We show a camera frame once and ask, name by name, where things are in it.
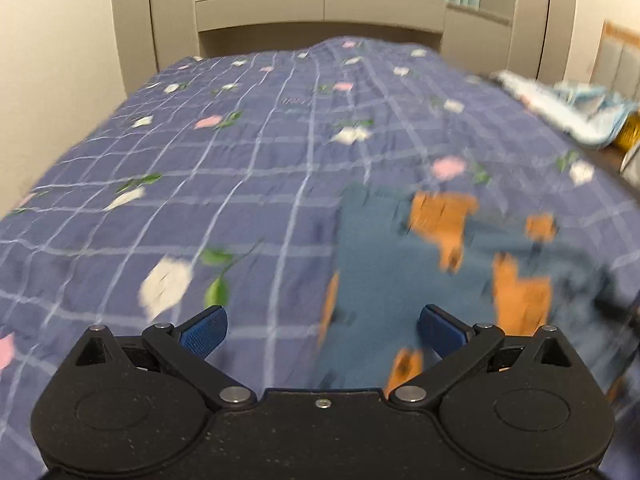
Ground white shopping bag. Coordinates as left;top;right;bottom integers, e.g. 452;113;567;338
619;144;640;192

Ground wooden padded headboard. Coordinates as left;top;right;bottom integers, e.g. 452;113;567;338
589;19;640;98

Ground purple plaid floral blanket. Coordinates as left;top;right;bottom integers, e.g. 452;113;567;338
0;35;640;480

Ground light blue cloth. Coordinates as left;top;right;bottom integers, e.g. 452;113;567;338
492;70;640;150

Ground blue pants with orange print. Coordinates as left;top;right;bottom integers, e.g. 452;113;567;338
314;182;633;401

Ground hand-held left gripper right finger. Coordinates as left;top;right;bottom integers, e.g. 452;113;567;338
387;304;574;407

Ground beige window cabinet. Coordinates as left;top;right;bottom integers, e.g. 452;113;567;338
109;0;581;96

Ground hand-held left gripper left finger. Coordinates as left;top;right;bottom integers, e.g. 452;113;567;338
72;305;257;408

